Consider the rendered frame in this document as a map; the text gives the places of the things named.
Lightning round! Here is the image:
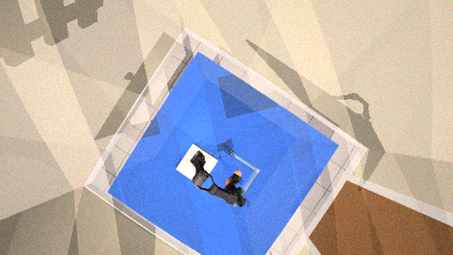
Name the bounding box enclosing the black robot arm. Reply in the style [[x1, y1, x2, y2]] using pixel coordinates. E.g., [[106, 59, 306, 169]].
[[190, 151, 247, 207]]

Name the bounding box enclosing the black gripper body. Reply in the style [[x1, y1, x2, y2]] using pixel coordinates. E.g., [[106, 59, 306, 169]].
[[225, 174, 242, 190]]

